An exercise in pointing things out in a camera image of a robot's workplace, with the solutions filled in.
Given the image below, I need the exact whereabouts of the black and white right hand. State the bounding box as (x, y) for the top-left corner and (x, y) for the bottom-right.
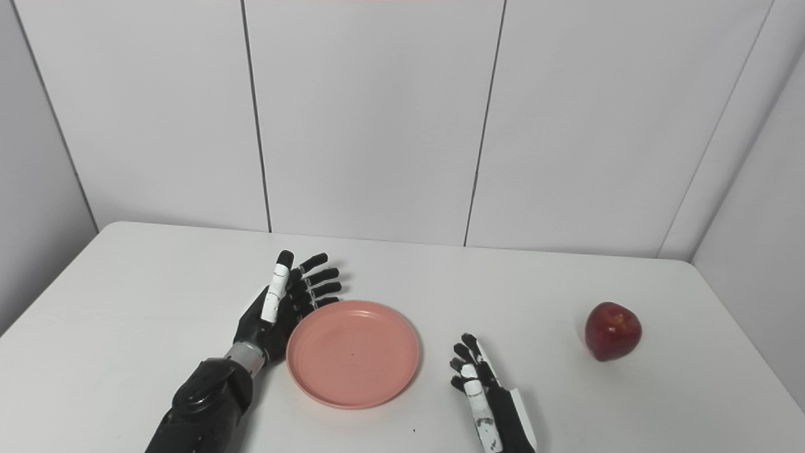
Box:
(449, 333), (539, 453)

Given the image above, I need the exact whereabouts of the black and white left hand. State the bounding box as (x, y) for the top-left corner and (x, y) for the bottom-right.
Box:
(233, 250), (343, 366)

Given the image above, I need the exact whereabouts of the pink round plate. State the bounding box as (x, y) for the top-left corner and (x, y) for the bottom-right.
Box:
(286, 300), (420, 410)

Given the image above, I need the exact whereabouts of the red apple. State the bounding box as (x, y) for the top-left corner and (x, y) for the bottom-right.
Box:
(584, 301), (643, 362)

